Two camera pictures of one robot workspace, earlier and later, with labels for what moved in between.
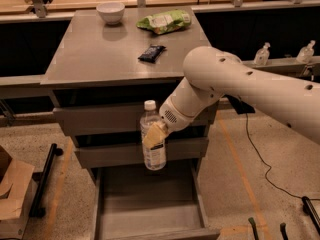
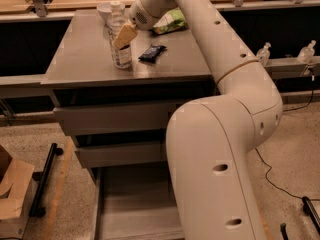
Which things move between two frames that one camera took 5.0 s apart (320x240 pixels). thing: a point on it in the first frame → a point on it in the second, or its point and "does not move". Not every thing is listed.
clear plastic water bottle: (155, 158) → (117, 23)
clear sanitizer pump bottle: (262, 55) does not move
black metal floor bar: (37, 209) does not move
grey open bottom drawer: (152, 204) does not move
